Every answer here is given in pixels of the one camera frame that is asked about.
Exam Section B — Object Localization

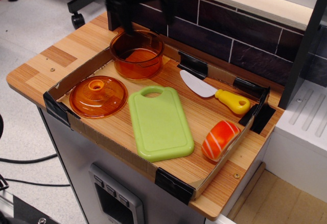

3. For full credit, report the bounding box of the salmon nigiri sushi toy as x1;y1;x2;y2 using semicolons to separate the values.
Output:
201;120;241;162

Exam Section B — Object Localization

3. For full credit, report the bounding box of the black office chair base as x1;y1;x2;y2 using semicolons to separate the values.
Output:
67;0;96;30

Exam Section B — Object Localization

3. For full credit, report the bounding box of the cardboard fence with black tape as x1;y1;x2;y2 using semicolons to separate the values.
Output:
43;36;278;205

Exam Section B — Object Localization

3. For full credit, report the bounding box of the white toy sink counter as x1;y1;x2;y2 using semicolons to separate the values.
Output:
263;81;326;201

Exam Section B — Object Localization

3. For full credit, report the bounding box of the grey toy oven front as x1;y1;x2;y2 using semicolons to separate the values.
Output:
88;163;145;224

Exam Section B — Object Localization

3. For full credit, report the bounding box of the black cable on floor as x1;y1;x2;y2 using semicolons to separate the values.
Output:
0;153;71;191

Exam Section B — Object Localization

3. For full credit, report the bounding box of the orange transparent pot lid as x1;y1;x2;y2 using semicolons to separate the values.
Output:
69;76;128;119

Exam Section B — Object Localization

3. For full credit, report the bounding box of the white toy knife yellow handle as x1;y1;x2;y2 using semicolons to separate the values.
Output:
180;70;251;115

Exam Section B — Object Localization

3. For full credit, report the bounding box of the green plastic cutting board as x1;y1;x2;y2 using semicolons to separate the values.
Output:
128;86;194;162

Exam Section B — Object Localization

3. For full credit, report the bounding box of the orange transparent pot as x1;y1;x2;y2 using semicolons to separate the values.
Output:
109;30;165;80

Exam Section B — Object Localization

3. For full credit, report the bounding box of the black upright post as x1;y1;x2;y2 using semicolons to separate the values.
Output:
278;0;326;109

